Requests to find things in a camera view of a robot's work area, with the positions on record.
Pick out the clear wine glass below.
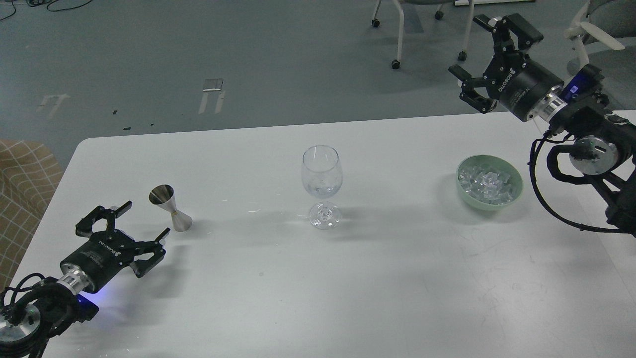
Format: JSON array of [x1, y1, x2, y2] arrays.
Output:
[[301, 145, 343, 230]]

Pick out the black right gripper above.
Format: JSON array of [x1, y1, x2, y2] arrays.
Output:
[[448, 13, 564, 122]]

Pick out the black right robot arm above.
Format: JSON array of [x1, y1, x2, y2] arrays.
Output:
[[448, 13, 636, 235]]

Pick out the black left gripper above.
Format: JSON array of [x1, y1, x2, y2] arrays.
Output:
[[56, 200, 171, 295]]

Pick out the black floor cables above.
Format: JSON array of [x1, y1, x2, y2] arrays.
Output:
[[0, 0, 93, 21]]

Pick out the pile of clear ice cubes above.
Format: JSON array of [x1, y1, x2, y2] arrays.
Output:
[[458, 165, 515, 205]]

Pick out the green bowl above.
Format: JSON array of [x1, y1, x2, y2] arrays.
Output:
[[455, 155, 523, 211]]

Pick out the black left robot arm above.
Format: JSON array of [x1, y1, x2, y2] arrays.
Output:
[[1, 201, 170, 358]]

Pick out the tan checkered chair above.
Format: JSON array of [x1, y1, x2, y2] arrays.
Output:
[[0, 140, 64, 288]]

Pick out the steel double jigger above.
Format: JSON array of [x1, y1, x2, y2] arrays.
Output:
[[149, 184, 193, 233]]

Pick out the white grey office chair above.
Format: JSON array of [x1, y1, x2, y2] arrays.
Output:
[[564, 0, 636, 110]]

